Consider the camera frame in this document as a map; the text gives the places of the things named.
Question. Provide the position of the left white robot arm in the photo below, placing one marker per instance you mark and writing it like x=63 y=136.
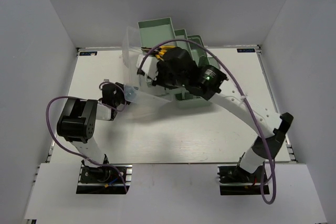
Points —
x=79 y=116

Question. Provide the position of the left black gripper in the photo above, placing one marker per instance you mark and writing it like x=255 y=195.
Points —
x=120 y=87

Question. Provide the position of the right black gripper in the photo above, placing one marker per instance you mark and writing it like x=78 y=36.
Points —
x=161 y=66

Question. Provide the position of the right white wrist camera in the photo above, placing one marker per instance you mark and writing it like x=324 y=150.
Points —
x=149 y=68

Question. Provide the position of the blue label sticker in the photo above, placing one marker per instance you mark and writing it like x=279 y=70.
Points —
x=88 y=53
x=246 y=50

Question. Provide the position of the green plastic toolbox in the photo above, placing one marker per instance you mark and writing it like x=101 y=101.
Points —
x=139 y=89

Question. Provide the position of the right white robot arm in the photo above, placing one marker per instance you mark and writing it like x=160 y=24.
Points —
x=271 y=127

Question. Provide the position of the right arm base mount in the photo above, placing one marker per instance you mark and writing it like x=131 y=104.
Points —
x=236 y=182

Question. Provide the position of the blue label sticker right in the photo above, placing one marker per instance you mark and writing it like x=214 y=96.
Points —
x=246 y=50

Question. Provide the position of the blue label sticker left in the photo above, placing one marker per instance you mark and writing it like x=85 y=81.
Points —
x=88 y=53

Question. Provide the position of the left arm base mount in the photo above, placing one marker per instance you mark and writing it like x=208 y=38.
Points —
x=103 y=181

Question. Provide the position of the yellow handled pliers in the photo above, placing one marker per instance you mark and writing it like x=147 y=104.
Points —
x=158 y=52

